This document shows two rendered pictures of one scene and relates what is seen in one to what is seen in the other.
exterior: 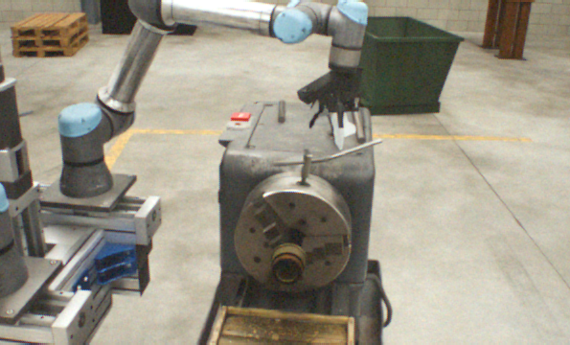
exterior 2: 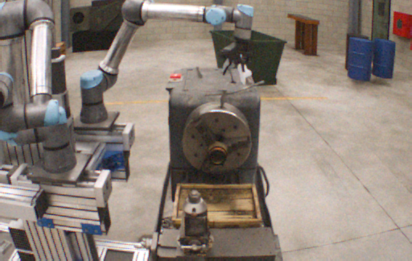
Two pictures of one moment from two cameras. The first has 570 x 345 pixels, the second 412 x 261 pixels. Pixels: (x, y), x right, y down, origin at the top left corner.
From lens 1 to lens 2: 0.25 m
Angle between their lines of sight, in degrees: 5
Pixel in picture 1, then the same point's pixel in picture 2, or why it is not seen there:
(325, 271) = (236, 159)
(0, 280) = (64, 162)
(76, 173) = (89, 109)
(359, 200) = (253, 118)
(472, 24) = (287, 36)
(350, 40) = (245, 24)
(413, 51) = (259, 48)
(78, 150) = (91, 96)
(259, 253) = (197, 151)
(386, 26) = not seen: hidden behind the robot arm
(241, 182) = (183, 110)
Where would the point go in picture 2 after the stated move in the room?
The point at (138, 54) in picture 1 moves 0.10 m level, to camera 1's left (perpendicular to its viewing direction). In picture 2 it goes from (123, 39) to (104, 41)
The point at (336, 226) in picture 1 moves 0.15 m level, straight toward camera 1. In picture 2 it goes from (243, 131) to (245, 145)
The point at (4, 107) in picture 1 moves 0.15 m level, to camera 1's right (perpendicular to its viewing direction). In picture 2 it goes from (59, 70) to (92, 68)
